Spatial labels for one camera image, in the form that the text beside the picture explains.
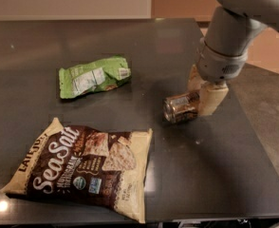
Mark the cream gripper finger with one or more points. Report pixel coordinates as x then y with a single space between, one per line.
210 97
194 80

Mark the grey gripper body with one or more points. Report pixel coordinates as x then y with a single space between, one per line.
217 66

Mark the orange soda can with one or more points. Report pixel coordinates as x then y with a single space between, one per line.
181 108

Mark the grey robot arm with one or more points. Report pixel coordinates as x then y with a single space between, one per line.
223 51

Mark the green rice chip bag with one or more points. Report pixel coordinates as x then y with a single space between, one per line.
99 76

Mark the brown sea salt chip bag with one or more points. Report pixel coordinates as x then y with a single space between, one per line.
81 164

